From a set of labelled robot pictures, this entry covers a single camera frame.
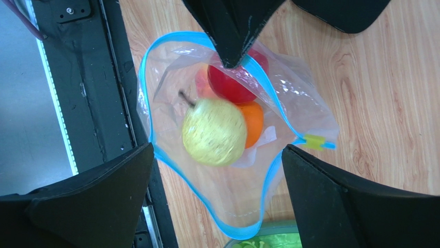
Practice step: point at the black baseball cap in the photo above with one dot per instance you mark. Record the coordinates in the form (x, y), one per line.
(348, 16)

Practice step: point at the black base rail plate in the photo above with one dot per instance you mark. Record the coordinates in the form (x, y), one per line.
(93, 78)

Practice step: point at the beige bumpy fruit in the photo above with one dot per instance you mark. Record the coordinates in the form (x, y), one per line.
(214, 131)

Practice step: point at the grey fruit tray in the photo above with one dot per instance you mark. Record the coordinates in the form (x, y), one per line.
(282, 234)

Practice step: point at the orange fruit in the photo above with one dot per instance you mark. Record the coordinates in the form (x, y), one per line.
(254, 117)

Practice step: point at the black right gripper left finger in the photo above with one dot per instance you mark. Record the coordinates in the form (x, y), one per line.
(96, 208)

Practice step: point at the red tomato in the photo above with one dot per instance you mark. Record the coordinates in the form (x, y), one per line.
(228, 88)

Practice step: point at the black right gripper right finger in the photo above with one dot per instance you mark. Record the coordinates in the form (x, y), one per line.
(336, 208)

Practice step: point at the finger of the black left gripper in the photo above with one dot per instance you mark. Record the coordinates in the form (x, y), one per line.
(232, 26)

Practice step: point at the clear zip top bag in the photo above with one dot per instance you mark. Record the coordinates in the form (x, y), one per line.
(294, 113)

